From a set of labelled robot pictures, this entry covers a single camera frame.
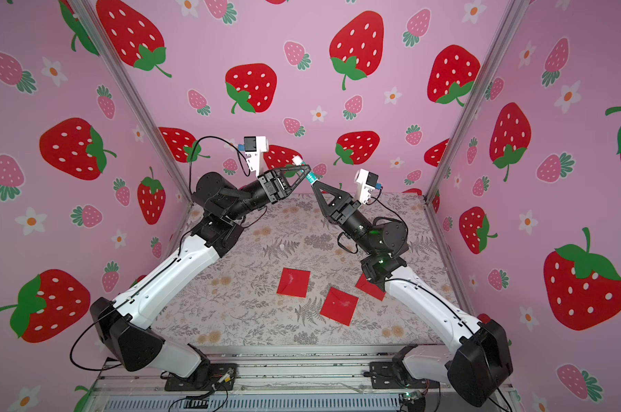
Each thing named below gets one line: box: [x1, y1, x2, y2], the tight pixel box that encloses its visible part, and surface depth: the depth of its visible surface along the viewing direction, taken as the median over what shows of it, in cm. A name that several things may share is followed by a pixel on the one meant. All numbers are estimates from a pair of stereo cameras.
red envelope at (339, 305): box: [319, 286, 360, 327], surface depth 90 cm
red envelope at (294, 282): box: [276, 266, 312, 298], surface depth 97 cm
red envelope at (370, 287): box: [355, 272, 386, 302], surface depth 92 cm
